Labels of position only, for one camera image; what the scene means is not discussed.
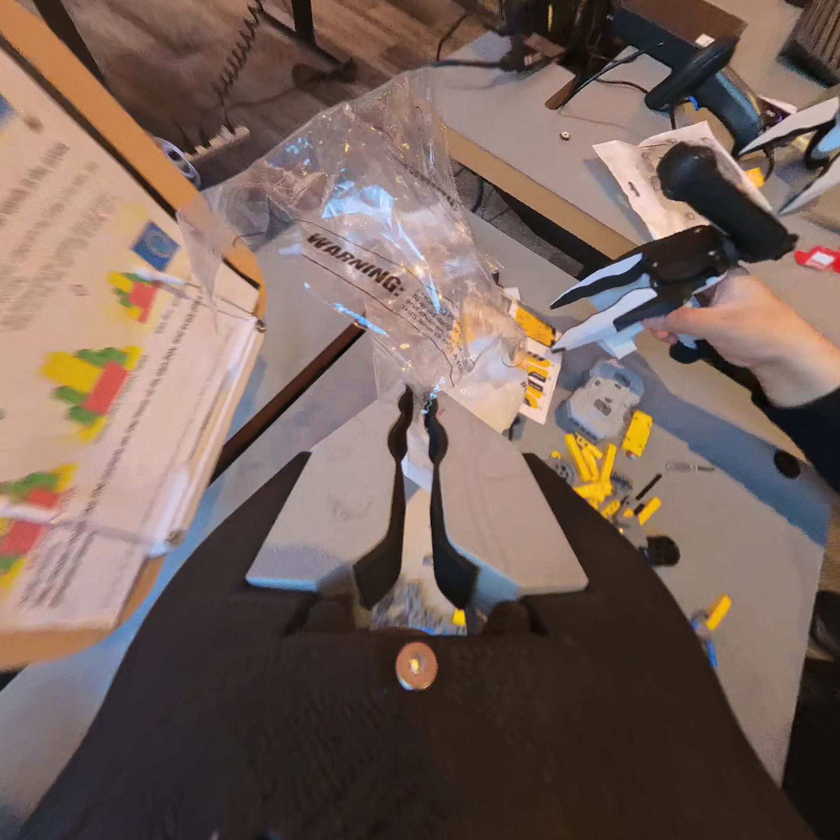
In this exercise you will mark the grey toy panel part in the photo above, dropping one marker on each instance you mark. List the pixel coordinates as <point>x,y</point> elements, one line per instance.
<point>600,400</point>

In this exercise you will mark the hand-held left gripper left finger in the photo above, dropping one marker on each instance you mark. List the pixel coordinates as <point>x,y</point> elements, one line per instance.
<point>328,512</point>

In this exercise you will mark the grey office table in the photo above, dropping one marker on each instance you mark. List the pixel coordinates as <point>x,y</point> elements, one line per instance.
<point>525,131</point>

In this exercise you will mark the printed clear plastic bag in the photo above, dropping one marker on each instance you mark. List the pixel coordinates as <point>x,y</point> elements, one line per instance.
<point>367,216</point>

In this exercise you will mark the person's right hand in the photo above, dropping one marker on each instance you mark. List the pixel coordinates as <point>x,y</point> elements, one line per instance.
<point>754,328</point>

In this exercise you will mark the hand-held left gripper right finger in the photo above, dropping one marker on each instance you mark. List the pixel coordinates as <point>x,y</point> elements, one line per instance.
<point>505,518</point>

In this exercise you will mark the yellow sticker sheet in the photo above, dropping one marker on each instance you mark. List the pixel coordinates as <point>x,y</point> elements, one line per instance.
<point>538,367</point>

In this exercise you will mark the white black wedge plate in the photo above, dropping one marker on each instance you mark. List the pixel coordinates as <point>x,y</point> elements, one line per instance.
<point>794,124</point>
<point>814,187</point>

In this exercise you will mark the grey desk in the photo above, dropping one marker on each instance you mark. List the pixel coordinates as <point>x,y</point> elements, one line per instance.
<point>741,512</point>

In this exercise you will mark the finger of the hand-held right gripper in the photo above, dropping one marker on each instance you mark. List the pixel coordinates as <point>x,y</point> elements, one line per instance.
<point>604,279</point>
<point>597,331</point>

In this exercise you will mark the black barcode scanner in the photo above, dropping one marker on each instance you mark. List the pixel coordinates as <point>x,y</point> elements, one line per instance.
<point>709,65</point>

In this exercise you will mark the white printed paper sheet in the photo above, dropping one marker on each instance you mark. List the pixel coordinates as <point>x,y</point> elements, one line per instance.
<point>630,177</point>

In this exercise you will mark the wooden sheet holder board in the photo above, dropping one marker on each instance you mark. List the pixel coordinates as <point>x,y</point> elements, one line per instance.
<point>118,124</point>

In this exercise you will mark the red small item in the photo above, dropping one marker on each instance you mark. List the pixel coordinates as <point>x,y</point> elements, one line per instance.
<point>820,259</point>

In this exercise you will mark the pile of mixed toy bricks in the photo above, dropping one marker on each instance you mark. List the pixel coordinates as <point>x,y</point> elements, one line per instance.
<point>590,472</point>

